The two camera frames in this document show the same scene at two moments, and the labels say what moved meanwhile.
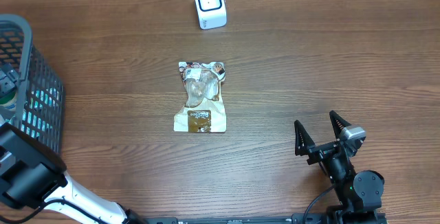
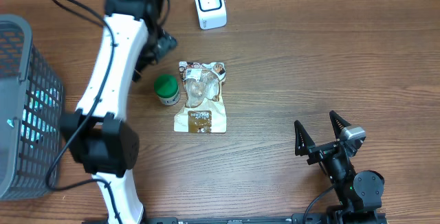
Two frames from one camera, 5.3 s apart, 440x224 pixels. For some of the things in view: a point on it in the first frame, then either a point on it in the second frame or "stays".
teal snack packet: x=40 y=110 stays
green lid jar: x=8 y=99 -> x=166 y=88
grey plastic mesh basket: x=40 y=99 stays
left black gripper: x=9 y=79 -> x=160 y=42
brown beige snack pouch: x=203 y=109 stays
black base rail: x=273 y=219 stays
